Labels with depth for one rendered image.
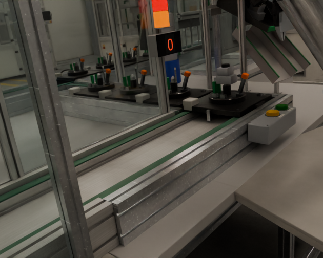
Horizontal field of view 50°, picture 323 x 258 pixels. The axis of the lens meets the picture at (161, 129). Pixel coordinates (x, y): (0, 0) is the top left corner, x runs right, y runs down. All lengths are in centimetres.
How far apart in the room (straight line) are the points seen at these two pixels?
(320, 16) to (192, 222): 49
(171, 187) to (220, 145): 22
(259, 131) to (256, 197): 26
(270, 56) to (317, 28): 83
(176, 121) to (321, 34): 63
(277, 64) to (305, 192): 77
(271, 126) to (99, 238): 61
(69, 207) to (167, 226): 28
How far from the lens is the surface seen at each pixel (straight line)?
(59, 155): 55
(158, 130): 115
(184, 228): 78
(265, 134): 106
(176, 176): 83
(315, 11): 73
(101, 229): 71
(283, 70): 154
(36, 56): 51
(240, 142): 105
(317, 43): 77
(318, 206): 86
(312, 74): 539
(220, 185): 93
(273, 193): 90
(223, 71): 127
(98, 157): 99
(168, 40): 117
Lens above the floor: 131
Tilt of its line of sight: 19 degrees down
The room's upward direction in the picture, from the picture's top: 7 degrees counter-clockwise
